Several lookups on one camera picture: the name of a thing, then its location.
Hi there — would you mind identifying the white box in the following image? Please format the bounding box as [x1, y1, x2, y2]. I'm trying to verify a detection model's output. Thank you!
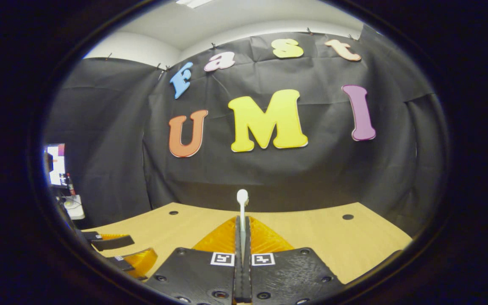
[60, 195, 86, 221]

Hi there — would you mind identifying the black backdrop cloth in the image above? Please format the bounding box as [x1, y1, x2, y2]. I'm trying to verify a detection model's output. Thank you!
[43, 25, 450, 238]

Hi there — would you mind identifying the computer monitor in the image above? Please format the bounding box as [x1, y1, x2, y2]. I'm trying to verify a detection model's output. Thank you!
[44, 143, 67, 188]

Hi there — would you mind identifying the ceiling light panel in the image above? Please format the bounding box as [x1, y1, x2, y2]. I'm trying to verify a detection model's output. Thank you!
[175, 0, 215, 9]

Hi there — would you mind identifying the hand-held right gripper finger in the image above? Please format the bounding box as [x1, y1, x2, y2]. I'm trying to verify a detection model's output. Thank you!
[146, 216, 242, 305]
[244, 216, 347, 305]

